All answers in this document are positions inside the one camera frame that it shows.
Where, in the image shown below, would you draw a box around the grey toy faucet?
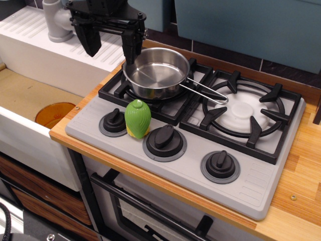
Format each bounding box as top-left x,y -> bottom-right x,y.
42,1 -> 74,43

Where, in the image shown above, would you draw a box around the black middle stove knob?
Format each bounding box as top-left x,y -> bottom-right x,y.
142,125 -> 187,162

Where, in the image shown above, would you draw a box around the black right burner grate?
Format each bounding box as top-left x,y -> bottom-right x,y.
180,70 -> 305,164

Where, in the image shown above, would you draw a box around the black braided cable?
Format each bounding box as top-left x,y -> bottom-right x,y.
0,202 -> 12,241

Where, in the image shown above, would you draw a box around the black left burner grate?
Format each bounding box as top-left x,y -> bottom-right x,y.
98,58 -> 214,126

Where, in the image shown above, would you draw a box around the wooden drawer fronts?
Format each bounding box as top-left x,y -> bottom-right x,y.
1,153 -> 99,240

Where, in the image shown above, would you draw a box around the black stove knob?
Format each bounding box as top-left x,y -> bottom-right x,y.
99,108 -> 127,138
142,125 -> 187,162
201,150 -> 241,184

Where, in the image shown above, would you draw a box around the green toy corncob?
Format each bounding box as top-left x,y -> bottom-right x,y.
124,99 -> 151,139

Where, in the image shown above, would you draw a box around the grey toy stove top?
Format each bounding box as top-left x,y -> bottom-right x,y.
65,48 -> 306,220

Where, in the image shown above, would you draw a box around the toy oven door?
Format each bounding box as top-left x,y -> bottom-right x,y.
83,157 -> 259,240

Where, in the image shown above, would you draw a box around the white toy sink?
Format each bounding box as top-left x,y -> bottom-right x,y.
1,7 -> 124,191

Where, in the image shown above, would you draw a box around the orange plastic drain disc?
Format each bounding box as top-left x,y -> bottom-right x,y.
35,102 -> 75,129

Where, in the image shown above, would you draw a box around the black left stove knob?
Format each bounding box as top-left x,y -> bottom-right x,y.
99,108 -> 127,138

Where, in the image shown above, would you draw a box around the stainless steel pan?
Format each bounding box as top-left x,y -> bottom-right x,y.
122,47 -> 229,105

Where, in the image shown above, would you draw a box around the black burner grate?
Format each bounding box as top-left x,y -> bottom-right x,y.
180,70 -> 305,164
98,58 -> 214,126

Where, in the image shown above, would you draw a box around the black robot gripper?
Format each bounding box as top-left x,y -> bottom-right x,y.
65,1 -> 147,65

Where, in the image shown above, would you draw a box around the black right stove knob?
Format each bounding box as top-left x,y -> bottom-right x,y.
201,150 -> 241,184

